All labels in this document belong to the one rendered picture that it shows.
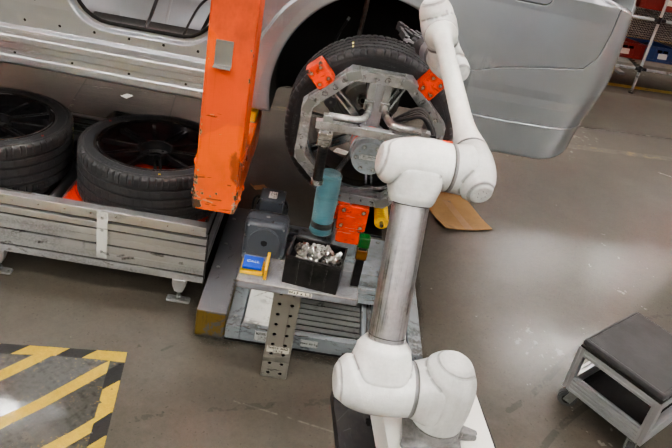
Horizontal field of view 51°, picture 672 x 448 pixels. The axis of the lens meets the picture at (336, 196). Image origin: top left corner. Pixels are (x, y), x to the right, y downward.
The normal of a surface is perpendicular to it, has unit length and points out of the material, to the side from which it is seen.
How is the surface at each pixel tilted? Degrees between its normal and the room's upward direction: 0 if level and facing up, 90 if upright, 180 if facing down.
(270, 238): 90
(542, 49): 90
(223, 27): 90
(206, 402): 0
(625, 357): 0
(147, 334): 0
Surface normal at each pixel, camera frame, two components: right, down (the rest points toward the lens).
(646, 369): 0.18, -0.86
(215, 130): -0.04, 0.47
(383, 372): 0.11, 0.05
